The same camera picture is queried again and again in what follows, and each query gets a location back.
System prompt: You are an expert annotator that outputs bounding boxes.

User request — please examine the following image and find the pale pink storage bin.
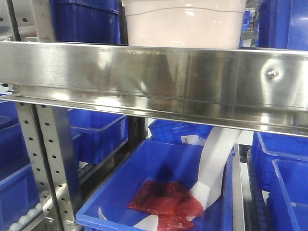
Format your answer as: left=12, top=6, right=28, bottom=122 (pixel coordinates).
left=122, top=0, right=246, bottom=49

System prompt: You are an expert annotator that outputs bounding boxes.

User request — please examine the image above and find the blue bin rear middle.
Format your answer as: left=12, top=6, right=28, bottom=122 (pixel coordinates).
left=148, top=119, right=213, bottom=146

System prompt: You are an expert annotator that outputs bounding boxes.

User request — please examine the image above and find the blue bin middle left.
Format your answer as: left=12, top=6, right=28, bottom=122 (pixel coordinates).
left=68, top=109, right=128, bottom=164

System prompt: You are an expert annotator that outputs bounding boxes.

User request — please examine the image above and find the blue bin with red bags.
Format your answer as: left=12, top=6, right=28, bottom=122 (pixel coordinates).
left=76, top=140, right=233, bottom=231

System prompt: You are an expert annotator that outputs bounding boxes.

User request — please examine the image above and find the perforated steel shelf upright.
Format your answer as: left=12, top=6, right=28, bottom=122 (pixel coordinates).
left=16, top=103, right=83, bottom=231

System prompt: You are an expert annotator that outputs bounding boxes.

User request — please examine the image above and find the blue bin upper left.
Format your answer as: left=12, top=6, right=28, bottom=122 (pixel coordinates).
left=50, top=0, right=120, bottom=44

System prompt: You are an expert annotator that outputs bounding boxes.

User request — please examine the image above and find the blue bin far right rear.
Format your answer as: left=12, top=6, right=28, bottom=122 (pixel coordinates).
left=251, top=132, right=308, bottom=191

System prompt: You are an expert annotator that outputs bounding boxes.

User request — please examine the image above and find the blue bin lower right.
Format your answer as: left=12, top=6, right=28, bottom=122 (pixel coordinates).
left=267, top=160, right=308, bottom=231

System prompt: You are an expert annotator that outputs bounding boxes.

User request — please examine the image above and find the blue bin lower left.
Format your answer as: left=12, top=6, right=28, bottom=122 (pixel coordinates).
left=0, top=124, right=40, bottom=231

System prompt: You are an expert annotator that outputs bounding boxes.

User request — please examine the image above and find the blue bin upper right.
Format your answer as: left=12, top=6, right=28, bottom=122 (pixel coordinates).
left=259, top=0, right=308, bottom=51

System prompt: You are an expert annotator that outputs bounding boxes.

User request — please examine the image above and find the white paper strip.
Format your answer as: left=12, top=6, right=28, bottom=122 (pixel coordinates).
left=133, top=127, right=242, bottom=229

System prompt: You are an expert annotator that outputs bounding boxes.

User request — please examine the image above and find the red bubble wrap bag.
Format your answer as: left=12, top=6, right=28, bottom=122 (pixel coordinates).
left=128, top=180, right=204, bottom=231

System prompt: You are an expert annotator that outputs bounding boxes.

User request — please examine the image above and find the stainless steel shelf rail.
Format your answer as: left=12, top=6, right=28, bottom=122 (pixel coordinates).
left=0, top=42, right=308, bottom=136

